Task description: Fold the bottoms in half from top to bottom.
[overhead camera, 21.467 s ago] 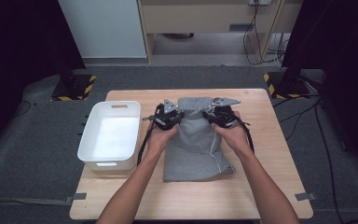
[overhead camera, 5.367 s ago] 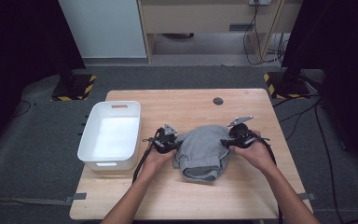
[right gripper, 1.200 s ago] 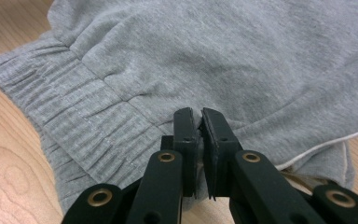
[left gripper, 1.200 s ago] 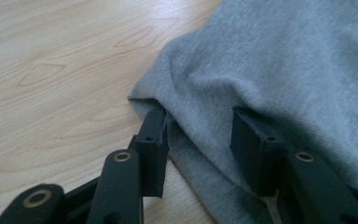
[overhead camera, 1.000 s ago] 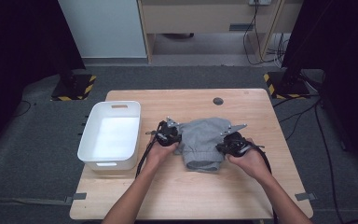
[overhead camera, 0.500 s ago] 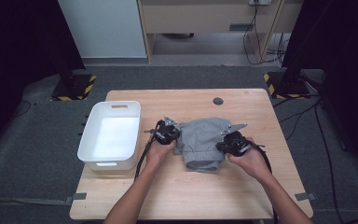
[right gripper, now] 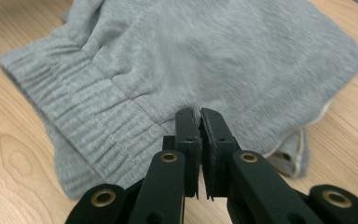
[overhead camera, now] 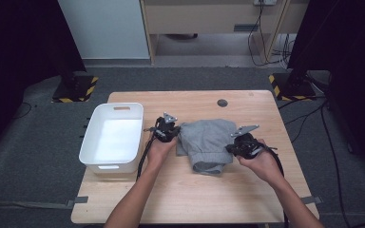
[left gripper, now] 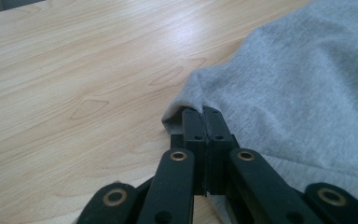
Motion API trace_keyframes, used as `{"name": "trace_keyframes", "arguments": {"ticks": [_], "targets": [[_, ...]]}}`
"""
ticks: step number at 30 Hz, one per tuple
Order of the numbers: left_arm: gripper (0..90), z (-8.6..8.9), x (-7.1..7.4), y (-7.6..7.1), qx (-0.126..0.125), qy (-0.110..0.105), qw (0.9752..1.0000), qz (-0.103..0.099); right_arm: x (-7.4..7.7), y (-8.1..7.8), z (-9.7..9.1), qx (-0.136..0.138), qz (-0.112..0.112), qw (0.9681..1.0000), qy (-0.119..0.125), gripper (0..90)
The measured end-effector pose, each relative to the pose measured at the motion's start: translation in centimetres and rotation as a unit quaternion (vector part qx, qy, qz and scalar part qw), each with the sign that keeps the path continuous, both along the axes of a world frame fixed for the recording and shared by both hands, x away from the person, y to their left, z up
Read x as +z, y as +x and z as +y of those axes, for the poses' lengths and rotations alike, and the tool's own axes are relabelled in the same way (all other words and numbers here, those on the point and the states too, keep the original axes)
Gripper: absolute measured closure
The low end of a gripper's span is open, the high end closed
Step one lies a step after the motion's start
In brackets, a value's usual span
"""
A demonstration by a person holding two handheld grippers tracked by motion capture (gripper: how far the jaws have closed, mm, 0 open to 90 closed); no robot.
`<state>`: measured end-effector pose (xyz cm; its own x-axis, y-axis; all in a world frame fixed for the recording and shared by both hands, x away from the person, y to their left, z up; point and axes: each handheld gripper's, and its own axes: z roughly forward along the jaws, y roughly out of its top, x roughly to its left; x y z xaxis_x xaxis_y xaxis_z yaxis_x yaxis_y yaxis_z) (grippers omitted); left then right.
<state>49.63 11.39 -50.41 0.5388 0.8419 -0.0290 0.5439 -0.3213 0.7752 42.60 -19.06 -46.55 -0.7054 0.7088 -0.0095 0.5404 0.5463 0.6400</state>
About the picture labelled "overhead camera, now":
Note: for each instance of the white cabinet panel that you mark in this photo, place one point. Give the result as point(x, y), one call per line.
point(107, 28)

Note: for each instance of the light wooden desk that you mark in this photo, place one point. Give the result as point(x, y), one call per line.
point(202, 19)

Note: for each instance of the white plastic bin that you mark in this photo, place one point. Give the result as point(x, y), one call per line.
point(114, 142)

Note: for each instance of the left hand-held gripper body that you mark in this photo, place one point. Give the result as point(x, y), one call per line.
point(166, 131)

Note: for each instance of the person's right hand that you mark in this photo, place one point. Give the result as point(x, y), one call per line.
point(264, 166)

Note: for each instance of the black curtain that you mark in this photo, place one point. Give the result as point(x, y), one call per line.
point(19, 63)
point(355, 63)

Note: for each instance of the white power strip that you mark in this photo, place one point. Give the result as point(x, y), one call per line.
point(264, 2)

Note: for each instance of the dark round table grommet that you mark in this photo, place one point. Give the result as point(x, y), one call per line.
point(222, 103)

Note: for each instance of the person's left hand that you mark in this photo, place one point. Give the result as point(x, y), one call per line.
point(158, 153)

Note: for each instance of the black floor tape marks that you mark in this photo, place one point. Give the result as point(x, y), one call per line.
point(85, 126)

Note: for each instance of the grey pants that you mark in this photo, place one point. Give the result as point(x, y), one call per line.
point(206, 142)

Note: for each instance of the black stand with striped base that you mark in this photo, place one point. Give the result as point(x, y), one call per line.
point(293, 87)
point(74, 88)

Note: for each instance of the grey tape strip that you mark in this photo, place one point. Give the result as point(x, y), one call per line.
point(77, 201)
point(311, 200)

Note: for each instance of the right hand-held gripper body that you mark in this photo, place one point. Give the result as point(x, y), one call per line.
point(245, 147)

